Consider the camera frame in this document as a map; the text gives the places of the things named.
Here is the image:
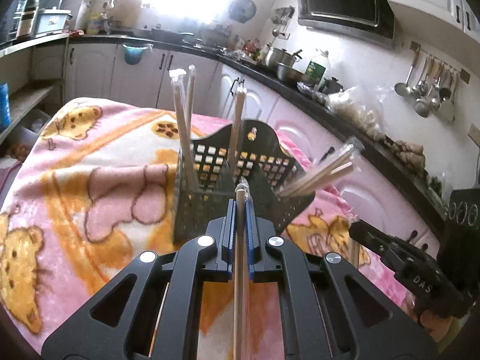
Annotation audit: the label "blue hanging bowl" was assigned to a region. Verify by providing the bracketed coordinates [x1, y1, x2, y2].
[122, 43, 153, 66]

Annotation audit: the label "right hand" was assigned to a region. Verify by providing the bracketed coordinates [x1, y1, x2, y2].
[401, 292, 461, 346]

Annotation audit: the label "wrapped chopsticks compartment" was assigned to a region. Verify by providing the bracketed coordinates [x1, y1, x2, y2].
[277, 137, 365, 197]
[169, 65, 247, 192]

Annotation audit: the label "plastic bag of food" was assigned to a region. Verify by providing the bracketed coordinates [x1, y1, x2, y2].
[326, 85, 394, 141]

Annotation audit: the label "green label oil bottle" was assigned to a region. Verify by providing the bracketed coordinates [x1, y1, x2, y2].
[306, 49, 330, 89]

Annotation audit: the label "steel cooking pot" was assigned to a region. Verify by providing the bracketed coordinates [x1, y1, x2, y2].
[264, 47, 302, 69]

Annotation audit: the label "pink bear blanket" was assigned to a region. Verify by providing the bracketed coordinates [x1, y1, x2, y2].
[0, 96, 410, 360]

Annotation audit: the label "chopsticks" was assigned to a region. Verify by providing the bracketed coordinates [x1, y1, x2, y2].
[233, 176, 249, 359]
[349, 238, 360, 269]

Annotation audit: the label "wrapped chopsticks left compartment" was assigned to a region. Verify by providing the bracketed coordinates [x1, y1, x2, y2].
[169, 65, 247, 192]

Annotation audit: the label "hanging steel ladle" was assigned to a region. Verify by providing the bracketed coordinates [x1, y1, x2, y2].
[394, 49, 420, 98]

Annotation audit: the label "dark green utensil basket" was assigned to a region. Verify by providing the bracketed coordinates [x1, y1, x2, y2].
[172, 119, 315, 245]

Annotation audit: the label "round wall fan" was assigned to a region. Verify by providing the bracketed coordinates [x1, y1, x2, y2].
[229, 0, 257, 24]

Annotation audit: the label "wrapped chopsticks right compartment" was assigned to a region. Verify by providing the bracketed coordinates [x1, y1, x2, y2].
[277, 137, 365, 197]

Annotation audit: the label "black range hood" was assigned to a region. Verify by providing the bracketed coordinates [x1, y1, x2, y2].
[298, 0, 395, 45]

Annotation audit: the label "blue cup on shelf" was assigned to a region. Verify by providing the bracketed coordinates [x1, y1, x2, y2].
[0, 83, 11, 131]

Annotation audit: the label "grey storage box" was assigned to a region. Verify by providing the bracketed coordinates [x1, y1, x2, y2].
[33, 9, 72, 38]

